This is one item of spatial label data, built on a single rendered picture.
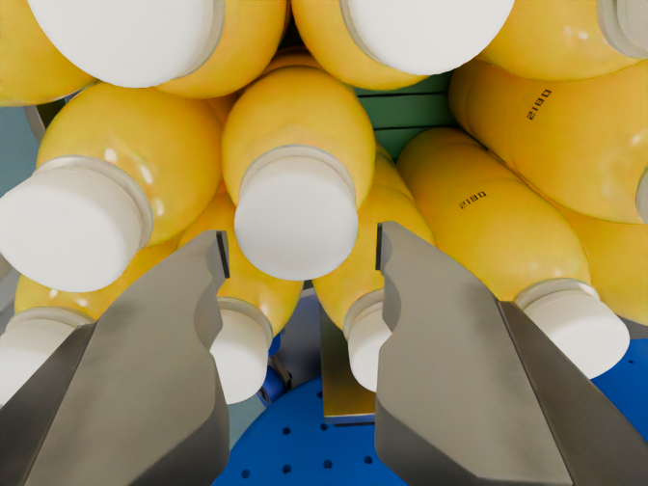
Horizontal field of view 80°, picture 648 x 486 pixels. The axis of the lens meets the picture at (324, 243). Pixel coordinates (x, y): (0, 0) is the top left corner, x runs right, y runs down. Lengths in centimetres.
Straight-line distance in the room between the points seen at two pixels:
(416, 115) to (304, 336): 23
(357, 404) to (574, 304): 16
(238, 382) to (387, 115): 23
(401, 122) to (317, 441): 26
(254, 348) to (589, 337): 13
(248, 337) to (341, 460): 20
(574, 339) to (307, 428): 23
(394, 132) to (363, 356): 21
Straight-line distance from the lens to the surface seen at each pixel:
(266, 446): 35
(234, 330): 16
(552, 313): 18
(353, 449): 35
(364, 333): 16
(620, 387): 83
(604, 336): 19
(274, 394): 38
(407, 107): 33
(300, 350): 42
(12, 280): 106
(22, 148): 154
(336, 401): 29
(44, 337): 19
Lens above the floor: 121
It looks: 58 degrees down
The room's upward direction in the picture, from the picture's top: 175 degrees clockwise
